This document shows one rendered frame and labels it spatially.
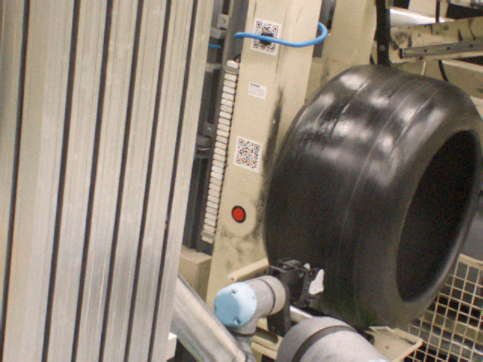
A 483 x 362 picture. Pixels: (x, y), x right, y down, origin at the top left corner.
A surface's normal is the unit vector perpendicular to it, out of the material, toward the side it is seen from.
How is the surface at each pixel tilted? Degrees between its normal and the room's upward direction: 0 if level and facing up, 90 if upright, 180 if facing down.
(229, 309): 83
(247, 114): 90
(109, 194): 90
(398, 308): 99
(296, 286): 83
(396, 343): 0
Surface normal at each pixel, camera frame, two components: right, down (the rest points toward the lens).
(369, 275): 0.11, 0.52
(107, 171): 0.78, 0.30
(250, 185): -0.57, 0.18
